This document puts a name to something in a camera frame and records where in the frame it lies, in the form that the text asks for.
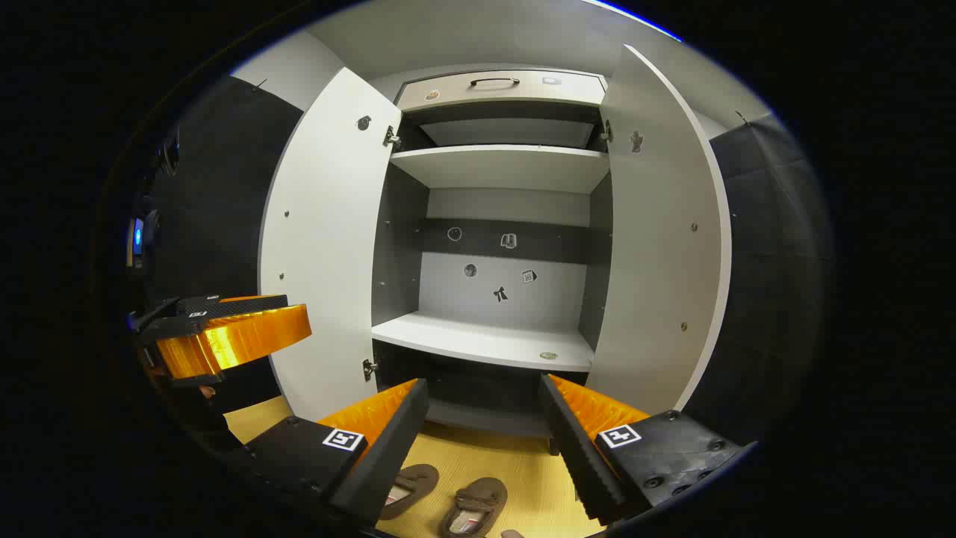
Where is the white cabinet door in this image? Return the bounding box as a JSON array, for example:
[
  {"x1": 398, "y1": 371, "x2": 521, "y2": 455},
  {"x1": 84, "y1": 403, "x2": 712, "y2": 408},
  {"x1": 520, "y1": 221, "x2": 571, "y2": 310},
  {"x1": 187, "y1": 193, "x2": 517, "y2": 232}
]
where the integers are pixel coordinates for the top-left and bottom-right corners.
[
  {"x1": 583, "y1": 45, "x2": 733, "y2": 416},
  {"x1": 258, "y1": 67, "x2": 404, "y2": 424}
]

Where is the dark device with blue light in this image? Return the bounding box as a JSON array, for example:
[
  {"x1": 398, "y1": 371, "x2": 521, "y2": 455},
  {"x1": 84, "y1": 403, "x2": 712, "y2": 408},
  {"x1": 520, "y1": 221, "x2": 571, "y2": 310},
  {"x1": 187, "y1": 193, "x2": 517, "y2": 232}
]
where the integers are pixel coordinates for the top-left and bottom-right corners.
[{"x1": 125, "y1": 196, "x2": 161, "y2": 271}]

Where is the brown fuzzy shoe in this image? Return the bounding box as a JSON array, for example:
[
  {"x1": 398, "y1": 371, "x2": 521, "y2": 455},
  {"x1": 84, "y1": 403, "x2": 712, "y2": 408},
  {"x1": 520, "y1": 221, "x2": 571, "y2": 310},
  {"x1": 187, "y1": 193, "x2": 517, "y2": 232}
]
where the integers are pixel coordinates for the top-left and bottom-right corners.
[
  {"x1": 441, "y1": 477, "x2": 509, "y2": 538},
  {"x1": 379, "y1": 463, "x2": 440, "y2": 522}
]

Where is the black backdrop cloth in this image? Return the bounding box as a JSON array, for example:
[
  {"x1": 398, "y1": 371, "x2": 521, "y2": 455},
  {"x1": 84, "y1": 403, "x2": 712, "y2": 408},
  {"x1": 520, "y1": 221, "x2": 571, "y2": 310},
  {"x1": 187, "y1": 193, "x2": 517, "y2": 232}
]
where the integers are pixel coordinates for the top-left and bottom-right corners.
[
  {"x1": 683, "y1": 112, "x2": 834, "y2": 443},
  {"x1": 140, "y1": 75, "x2": 304, "y2": 413}
]

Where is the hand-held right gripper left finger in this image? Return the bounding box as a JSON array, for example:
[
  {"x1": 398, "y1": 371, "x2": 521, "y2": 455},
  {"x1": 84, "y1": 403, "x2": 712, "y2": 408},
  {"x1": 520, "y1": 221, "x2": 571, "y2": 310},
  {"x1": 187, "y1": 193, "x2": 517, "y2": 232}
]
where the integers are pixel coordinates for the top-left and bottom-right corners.
[{"x1": 224, "y1": 377, "x2": 431, "y2": 527}]

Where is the white shoe cabinet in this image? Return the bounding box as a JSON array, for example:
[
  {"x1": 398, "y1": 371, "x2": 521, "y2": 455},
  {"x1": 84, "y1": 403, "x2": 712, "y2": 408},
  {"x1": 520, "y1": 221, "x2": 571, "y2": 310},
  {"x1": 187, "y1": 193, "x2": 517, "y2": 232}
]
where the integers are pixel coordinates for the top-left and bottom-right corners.
[{"x1": 258, "y1": 45, "x2": 733, "y2": 439}]

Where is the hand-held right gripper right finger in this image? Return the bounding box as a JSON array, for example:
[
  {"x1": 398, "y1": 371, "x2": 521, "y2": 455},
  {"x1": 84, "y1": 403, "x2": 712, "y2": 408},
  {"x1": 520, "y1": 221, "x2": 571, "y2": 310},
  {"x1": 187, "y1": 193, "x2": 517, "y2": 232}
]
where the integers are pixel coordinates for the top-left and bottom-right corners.
[{"x1": 538, "y1": 373, "x2": 760, "y2": 527}]

